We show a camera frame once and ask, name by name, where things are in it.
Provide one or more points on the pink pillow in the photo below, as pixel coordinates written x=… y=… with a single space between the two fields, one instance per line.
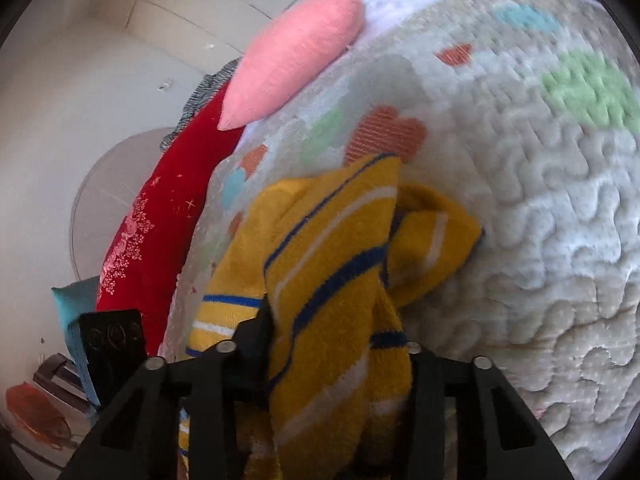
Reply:
x=295 y=55

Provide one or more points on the dark striped box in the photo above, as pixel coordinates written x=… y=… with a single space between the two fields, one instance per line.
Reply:
x=57 y=372

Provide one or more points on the orange mesh basket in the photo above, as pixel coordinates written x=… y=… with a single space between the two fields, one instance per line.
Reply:
x=32 y=412

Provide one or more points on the teal pillow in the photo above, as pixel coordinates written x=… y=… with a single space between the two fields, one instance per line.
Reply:
x=75 y=305

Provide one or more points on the yellow striped sweater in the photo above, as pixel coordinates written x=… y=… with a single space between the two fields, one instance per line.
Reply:
x=325 y=260

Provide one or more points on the grey knitted cloth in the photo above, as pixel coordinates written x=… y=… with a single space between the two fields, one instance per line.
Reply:
x=200 y=95

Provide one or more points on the red floral blanket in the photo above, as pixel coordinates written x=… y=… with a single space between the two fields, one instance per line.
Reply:
x=165 y=220

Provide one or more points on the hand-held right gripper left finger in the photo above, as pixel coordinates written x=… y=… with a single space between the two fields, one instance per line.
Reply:
x=250 y=355

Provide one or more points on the white quilted heart-print bedspread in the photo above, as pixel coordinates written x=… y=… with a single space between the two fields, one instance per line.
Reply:
x=525 y=185

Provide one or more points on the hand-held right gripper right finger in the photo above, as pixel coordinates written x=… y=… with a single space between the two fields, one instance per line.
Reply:
x=450 y=410

